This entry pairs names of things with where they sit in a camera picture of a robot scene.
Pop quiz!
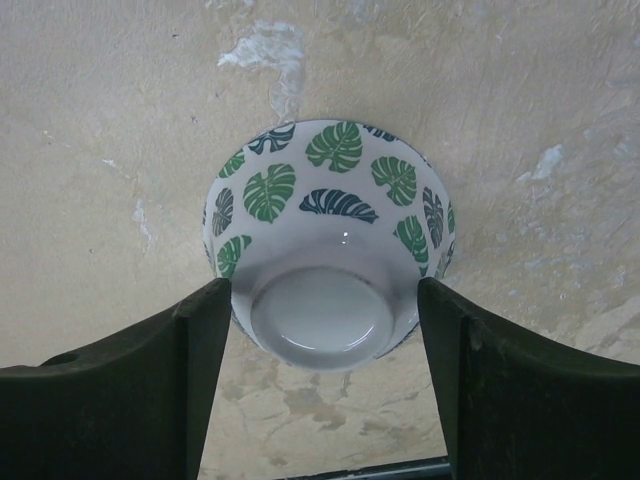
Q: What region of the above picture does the black table front rail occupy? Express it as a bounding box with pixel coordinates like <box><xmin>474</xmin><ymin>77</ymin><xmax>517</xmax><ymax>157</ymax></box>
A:
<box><xmin>249</xmin><ymin>456</ymin><xmax>453</xmax><ymax>480</ymax></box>

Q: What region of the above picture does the green leaf pattern bowl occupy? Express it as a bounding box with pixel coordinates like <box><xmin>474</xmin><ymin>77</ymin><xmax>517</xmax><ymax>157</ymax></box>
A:
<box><xmin>202</xmin><ymin>119</ymin><xmax>456</xmax><ymax>372</ymax></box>

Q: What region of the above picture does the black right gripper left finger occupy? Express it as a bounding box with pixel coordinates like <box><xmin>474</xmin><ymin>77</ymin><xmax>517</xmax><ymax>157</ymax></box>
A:
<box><xmin>1</xmin><ymin>279</ymin><xmax>231</xmax><ymax>479</ymax></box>

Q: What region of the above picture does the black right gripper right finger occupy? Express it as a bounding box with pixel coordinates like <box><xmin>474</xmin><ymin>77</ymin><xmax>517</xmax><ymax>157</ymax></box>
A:
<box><xmin>417</xmin><ymin>278</ymin><xmax>639</xmax><ymax>479</ymax></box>

